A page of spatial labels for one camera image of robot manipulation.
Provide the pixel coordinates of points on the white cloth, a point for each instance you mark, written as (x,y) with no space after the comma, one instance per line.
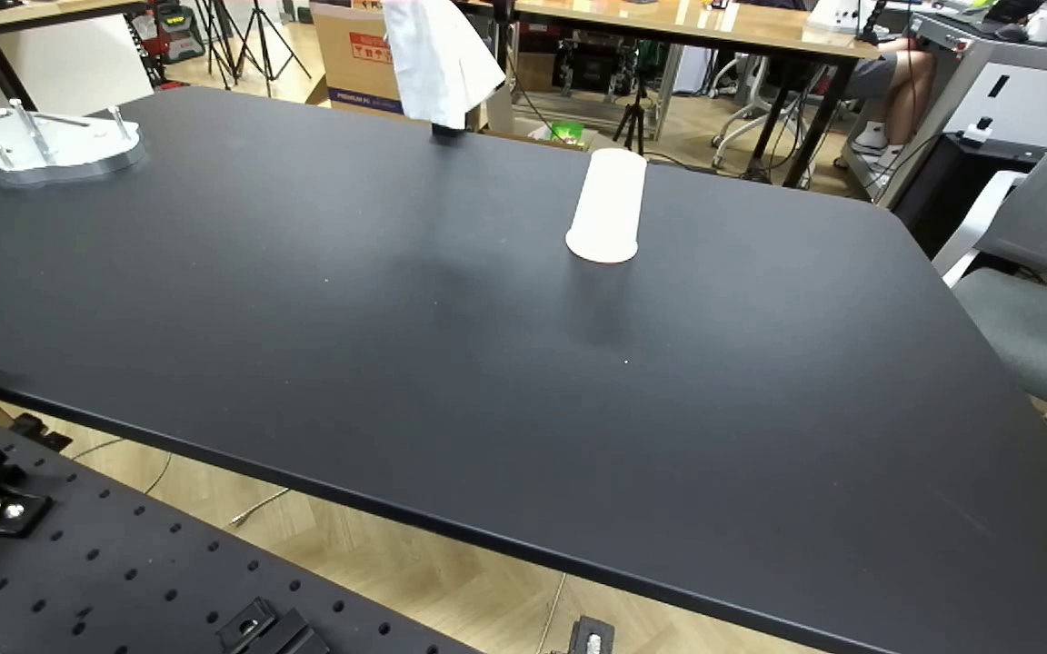
(438,60)

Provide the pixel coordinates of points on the white paper cup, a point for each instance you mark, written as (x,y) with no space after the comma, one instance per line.
(609,207)

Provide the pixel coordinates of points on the green object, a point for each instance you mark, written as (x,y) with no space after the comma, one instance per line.
(568,134)

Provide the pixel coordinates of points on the small black object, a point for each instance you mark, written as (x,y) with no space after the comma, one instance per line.
(447,137)

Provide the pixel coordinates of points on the small black tripod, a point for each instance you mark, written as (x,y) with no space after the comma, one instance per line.
(634,122)

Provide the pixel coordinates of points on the white office chair base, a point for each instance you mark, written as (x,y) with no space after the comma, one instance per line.
(751,111)

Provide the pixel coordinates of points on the metal bolt fitting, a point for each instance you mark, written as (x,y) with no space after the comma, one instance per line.
(589,639)

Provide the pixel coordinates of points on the cardboard box with red print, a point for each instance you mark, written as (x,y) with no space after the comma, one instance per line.
(355,58)

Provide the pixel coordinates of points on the long wooden desk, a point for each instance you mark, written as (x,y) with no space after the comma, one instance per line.
(693,27)

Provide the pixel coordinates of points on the black clamp block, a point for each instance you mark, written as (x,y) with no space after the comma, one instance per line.
(271,632)

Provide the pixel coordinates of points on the seated person's legs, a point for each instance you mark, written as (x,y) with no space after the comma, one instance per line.
(905,87)

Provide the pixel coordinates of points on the black perforated mounting board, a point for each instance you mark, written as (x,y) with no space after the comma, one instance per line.
(126,569)

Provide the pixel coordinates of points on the small black table clamp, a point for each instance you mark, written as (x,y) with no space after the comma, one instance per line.
(39,432)

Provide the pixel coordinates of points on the grey office chair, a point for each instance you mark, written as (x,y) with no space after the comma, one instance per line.
(1038,302)

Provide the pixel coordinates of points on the white board panel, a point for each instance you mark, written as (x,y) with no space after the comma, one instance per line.
(72,68)

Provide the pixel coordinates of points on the grey cabinet with slots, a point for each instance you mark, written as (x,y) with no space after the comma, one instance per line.
(1032,102)

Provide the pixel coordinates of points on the wooden desk with black leg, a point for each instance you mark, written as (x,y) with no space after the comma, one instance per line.
(14,13)

